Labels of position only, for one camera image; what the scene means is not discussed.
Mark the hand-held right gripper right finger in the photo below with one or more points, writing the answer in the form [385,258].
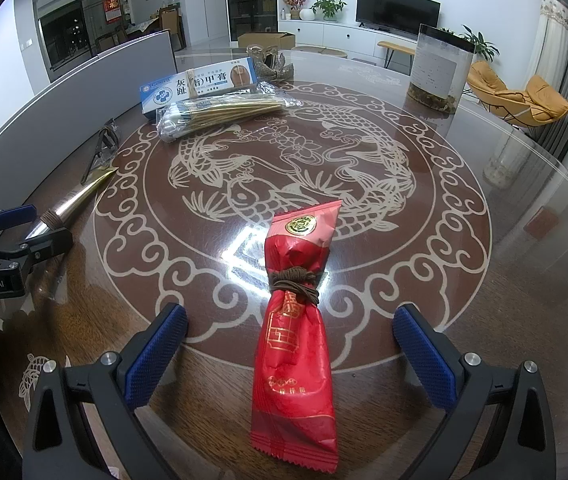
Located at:
[424,360]

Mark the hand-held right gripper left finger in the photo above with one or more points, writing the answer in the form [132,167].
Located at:
[156,355]

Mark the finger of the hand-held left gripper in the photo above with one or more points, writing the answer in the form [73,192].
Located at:
[14,215]
[44,245]

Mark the shiny gold tapered metal tool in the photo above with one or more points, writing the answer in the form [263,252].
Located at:
[79,195]

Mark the red snack packet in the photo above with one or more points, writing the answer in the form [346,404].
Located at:
[294,360]

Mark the white cardboard box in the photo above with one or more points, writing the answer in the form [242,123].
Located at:
[64,95]

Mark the blue white ointment box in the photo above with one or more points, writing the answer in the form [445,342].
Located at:
[214,80]

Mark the brown patterned glass desktop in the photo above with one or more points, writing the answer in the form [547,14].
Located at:
[414,220]

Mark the black hair clip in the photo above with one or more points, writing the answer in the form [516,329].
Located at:
[105,137]

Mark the bag of cotton swabs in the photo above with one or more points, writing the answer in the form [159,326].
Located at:
[204,115]

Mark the dark wooden dining table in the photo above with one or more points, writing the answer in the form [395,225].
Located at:
[144,25]

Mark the wooden dining chair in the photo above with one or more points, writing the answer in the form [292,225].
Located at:
[171,27]

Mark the orange lounge chair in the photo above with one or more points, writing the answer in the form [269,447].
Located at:
[539,100]

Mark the white container with dark lid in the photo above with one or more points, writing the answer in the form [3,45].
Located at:
[439,70]

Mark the silver glitter bow clip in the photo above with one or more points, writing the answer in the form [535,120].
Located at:
[274,67]

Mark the brown cardboard box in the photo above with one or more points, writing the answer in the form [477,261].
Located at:
[264,40]

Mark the wooden hairpin-leg side table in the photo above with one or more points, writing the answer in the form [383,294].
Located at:
[396,46]

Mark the beige oval floor tray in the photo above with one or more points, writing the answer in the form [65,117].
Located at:
[331,51]

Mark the leafy green potted plant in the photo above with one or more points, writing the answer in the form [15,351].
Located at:
[479,42]

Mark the white television console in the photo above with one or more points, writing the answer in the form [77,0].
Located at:
[344,37]

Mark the orange flower arrangement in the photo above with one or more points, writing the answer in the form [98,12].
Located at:
[295,2]

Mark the white vase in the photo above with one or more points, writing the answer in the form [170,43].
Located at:
[307,15]

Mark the black television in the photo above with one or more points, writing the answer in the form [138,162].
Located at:
[396,7]

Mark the beige patterned curtain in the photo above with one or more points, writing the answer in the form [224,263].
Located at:
[556,25]

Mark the red wall calendar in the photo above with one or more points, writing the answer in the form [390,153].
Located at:
[110,9]

